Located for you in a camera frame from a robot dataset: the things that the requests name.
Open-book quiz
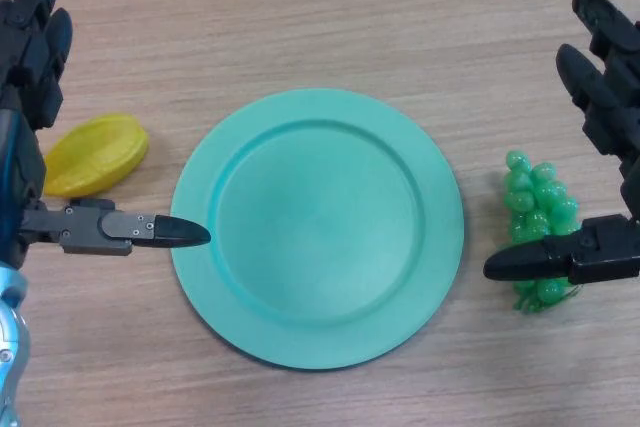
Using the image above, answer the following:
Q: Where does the yellow starfruit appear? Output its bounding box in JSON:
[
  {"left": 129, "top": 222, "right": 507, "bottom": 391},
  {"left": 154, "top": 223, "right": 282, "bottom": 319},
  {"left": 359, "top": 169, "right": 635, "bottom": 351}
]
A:
[{"left": 43, "top": 112, "right": 152, "bottom": 199}]

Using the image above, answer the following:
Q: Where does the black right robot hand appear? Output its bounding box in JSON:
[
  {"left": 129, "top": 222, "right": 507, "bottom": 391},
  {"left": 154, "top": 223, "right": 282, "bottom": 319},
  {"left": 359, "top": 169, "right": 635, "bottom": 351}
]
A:
[{"left": 482, "top": 0, "right": 640, "bottom": 286}]

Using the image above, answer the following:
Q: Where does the green grape bunch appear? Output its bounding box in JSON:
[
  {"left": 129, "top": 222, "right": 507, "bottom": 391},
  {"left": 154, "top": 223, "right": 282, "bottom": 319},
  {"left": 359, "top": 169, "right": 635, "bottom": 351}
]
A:
[{"left": 501, "top": 148, "right": 584, "bottom": 316}]

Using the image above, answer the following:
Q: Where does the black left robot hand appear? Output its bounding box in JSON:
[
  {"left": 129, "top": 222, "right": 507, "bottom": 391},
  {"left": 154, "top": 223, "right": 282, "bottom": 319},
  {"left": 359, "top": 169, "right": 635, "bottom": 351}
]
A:
[{"left": 0, "top": 0, "right": 212, "bottom": 268}]

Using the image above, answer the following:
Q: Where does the green round plate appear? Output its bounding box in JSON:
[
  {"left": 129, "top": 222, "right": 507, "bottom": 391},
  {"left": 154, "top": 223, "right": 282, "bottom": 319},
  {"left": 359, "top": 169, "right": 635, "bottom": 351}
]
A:
[{"left": 169, "top": 88, "right": 467, "bottom": 371}]

